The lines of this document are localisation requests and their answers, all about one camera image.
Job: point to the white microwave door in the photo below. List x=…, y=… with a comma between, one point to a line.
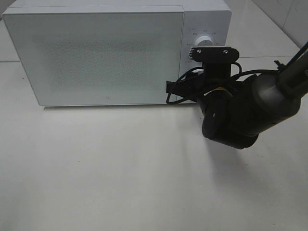
x=98, y=59

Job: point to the white microwave oven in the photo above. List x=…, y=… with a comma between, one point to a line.
x=200, y=17

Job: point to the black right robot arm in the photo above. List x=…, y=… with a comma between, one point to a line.
x=237, y=108

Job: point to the upper white dial knob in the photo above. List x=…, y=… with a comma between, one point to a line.
x=204, y=40

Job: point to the white rear table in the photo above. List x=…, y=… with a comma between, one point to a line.
x=254, y=34

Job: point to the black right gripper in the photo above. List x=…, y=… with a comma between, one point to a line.
x=199, y=80

